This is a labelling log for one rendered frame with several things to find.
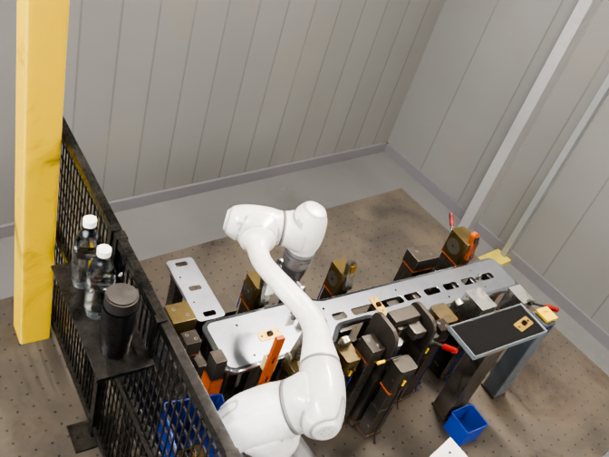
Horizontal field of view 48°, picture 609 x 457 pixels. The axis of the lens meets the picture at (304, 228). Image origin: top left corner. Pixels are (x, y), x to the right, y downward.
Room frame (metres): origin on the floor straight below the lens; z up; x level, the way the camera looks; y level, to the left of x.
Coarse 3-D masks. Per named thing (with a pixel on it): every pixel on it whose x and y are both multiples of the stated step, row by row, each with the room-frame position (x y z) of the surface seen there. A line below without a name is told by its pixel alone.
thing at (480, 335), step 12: (504, 312) 1.91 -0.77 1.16; (516, 312) 1.93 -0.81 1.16; (468, 324) 1.79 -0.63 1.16; (480, 324) 1.81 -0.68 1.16; (492, 324) 1.83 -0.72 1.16; (504, 324) 1.85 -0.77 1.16; (468, 336) 1.72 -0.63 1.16; (480, 336) 1.75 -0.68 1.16; (492, 336) 1.77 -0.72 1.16; (504, 336) 1.79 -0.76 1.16; (516, 336) 1.81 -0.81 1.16; (480, 348) 1.69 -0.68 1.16; (492, 348) 1.71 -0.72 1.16
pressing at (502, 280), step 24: (480, 264) 2.36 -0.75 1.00; (384, 288) 2.00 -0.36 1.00; (408, 288) 2.05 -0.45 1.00; (456, 288) 2.15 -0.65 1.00; (504, 288) 2.25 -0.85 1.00; (264, 312) 1.67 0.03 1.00; (288, 312) 1.71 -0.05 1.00; (336, 312) 1.79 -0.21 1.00; (216, 336) 1.50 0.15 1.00; (240, 336) 1.53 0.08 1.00; (288, 336) 1.60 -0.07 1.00; (336, 336) 1.68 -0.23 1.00; (240, 360) 1.44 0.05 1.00
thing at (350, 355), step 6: (336, 348) 1.56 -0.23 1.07; (342, 348) 1.57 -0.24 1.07; (348, 348) 1.58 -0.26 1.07; (354, 348) 1.59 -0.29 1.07; (342, 354) 1.54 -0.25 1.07; (348, 354) 1.55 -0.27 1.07; (354, 354) 1.56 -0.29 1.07; (342, 360) 1.53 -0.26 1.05; (348, 360) 1.53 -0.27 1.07; (354, 360) 1.54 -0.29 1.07; (342, 366) 1.53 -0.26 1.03; (348, 366) 1.52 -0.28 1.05; (354, 366) 1.54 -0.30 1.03; (348, 372) 1.52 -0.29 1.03; (348, 378) 1.54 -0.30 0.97
